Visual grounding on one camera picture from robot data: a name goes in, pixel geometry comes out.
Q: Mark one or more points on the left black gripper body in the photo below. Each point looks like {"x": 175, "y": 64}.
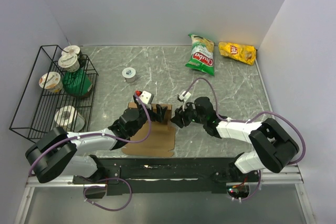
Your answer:
{"x": 143, "y": 117}

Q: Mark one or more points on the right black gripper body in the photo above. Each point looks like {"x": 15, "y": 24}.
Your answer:
{"x": 189, "y": 110}

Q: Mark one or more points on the brown cardboard box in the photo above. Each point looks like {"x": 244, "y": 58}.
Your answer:
{"x": 161, "y": 141}

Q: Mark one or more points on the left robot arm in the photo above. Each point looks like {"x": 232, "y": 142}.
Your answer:
{"x": 62, "y": 153}

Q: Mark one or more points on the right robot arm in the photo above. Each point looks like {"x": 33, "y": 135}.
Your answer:
{"x": 273, "y": 147}

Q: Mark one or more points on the small white yogurt cup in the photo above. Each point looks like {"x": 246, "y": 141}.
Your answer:
{"x": 129, "y": 74}

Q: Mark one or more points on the green Chuba snack bag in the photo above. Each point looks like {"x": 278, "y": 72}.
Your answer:
{"x": 202, "y": 55}

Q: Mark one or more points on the white tape roll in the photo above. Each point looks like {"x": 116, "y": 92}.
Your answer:
{"x": 69, "y": 119}

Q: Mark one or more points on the green bottle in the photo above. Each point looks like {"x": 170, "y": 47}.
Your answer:
{"x": 77, "y": 84}

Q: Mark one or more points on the yellow Lays chips bag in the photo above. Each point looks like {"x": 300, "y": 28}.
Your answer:
{"x": 243, "y": 53}

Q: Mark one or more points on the Chobani yogurt cup middle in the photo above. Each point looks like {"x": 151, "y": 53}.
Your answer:
{"x": 69, "y": 62}

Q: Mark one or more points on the chobani yogurt cup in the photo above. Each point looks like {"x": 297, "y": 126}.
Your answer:
{"x": 51, "y": 82}
{"x": 69, "y": 62}

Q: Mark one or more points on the Chobani yogurt cup front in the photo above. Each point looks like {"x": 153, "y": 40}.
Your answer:
{"x": 51, "y": 82}

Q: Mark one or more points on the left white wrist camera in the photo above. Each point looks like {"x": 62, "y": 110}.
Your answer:
{"x": 145, "y": 97}

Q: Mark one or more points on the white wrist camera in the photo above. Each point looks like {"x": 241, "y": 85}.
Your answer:
{"x": 145, "y": 97}
{"x": 184, "y": 96}

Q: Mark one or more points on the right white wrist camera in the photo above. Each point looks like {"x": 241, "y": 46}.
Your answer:
{"x": 184, "y": 96}

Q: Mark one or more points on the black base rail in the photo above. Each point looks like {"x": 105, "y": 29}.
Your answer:
{"x": 170, "y": 175}

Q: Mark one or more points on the black wire rack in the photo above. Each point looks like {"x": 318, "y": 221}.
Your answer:
{"x": 34, "y": 115}

